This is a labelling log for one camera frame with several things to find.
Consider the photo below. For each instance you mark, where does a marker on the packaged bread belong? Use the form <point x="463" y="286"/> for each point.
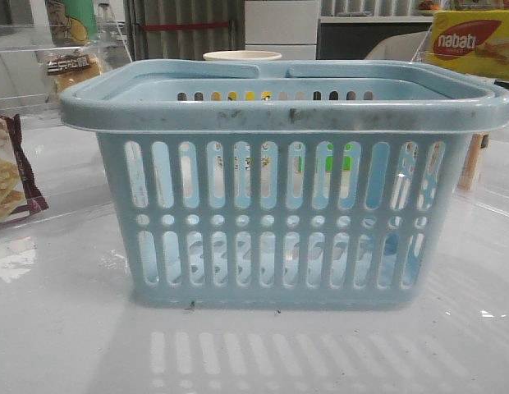
<point x="70" y="66"/>

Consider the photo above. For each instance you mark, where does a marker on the light blue plastic basket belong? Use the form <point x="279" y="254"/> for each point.
<point x="282" y="184"/>

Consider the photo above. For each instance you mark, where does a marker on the cream paper cup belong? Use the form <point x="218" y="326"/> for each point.
<point x="241" y="56"/>

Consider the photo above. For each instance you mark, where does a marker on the white cabinet in background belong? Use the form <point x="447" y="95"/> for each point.
<point x="286" y="27"/>

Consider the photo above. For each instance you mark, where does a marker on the tan snack box right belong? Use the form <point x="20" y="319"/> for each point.
<point x="470" y="173"/>

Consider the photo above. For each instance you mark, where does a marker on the brown cracker snack bag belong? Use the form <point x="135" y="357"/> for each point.
<point x="20" y="197"/>

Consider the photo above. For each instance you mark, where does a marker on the green yellow cartoon package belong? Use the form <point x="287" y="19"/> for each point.
<point x="71" y="22"/>

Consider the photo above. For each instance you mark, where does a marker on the clear acrylic shelf left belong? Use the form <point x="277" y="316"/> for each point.
<point x="25" y="89"/>

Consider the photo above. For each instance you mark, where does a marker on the clear acrylic stand right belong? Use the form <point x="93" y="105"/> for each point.
<point x="419" y="56"/>

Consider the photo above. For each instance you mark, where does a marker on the yellow nabati wafer box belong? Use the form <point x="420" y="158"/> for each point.
<point x="470" y="42"/>

